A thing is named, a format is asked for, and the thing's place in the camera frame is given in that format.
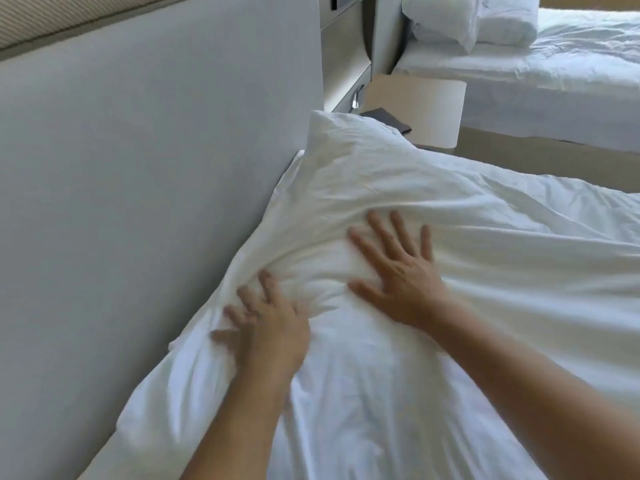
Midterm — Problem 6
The grey padded headboard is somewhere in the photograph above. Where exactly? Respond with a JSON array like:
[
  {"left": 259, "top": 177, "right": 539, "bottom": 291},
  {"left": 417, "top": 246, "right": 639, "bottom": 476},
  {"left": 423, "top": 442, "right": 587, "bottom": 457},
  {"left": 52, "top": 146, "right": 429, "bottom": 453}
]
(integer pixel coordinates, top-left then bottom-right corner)
[
  {"left": 370, "top": 0, "right": 417, "bottom": 76},
  {"left": 0, "top": 0, "right": 327, "bottom": 480}
]

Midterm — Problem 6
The beige nightstand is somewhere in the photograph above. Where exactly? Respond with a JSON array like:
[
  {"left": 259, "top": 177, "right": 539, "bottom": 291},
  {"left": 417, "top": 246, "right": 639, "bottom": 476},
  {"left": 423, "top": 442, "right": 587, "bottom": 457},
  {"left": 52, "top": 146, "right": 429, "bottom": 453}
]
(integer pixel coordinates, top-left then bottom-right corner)
[{"left": 359, "top": 73, "right": 468, "bottom": 155}]

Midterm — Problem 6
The person's left forearm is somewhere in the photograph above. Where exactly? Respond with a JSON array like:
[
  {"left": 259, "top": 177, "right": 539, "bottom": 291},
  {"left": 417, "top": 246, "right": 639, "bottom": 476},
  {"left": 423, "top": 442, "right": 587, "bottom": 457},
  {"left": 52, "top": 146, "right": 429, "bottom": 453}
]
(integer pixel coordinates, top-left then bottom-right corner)
[{"left": 179, "top": 367, "right": 307, "bottom": 480}]

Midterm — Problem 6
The white duvet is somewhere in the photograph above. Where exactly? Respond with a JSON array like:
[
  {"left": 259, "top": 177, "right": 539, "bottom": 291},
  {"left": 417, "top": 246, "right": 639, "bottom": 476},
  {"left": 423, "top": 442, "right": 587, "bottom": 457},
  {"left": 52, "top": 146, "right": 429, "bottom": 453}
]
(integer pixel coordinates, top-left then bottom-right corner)
[{"left": 300, "top": 145, "right": 640, "bottom": 480}]

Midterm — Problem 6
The person's right forearm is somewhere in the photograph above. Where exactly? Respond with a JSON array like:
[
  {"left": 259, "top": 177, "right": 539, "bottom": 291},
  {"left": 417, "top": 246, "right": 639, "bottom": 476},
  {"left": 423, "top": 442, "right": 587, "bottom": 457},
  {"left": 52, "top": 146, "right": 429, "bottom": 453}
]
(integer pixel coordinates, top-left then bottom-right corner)
[{"left": 425, "top": 294, "right": 640, "bottom": 480}]

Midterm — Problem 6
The white made bed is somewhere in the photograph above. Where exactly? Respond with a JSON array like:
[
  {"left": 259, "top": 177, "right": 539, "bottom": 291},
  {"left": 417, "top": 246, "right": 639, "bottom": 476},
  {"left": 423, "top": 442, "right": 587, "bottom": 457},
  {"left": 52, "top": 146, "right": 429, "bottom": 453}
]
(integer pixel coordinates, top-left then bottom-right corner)
[{"left": 392, "top": 7, "right": 640, "bottom": 155}]

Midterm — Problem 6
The person's right hand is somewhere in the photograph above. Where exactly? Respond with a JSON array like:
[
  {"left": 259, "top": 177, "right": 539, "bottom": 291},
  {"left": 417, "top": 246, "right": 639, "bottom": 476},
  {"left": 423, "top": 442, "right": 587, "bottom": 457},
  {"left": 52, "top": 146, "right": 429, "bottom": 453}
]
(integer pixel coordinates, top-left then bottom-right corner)
[{"left": 347, "top": 210, "right": 453, "bottom": 338}]

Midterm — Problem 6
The grey bedside wall panel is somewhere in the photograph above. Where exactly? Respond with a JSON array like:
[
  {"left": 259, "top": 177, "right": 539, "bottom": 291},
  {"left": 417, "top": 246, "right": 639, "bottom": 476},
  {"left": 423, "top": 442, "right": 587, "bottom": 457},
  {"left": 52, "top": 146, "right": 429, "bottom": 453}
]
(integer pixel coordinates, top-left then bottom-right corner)
[{"left": 319, "top": 0, "right": 374, "bottom": 114}]

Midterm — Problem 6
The white pillow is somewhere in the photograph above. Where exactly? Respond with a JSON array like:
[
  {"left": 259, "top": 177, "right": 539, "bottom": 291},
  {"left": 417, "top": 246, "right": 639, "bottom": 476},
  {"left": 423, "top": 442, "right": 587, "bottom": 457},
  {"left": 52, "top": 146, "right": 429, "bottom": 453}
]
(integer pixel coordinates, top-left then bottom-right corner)
[
  {"left": 476, "top": 0, "right": 542, "bottom": 48},
  {"left": 116, "top": 110, "right": 481, "bottom": 480},
  {"left": 401, "top": 0, "right": 485, "bottom": 55}
]

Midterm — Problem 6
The person's left hand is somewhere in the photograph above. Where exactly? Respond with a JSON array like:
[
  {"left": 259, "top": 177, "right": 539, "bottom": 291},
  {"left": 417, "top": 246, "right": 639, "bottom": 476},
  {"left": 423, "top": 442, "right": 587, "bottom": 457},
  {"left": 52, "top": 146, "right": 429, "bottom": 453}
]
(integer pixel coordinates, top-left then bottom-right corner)
[{"left": 210, "top": 271, "right": 312, "bottom": 383}]

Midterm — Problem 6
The dark grey folder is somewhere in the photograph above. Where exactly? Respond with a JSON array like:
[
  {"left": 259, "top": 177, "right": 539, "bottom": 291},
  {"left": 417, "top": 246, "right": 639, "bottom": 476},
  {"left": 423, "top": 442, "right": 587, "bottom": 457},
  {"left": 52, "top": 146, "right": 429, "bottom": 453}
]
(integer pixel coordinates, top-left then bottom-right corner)
[{"left": 360, "top": 108, "right": 413, "bottom": 136}]

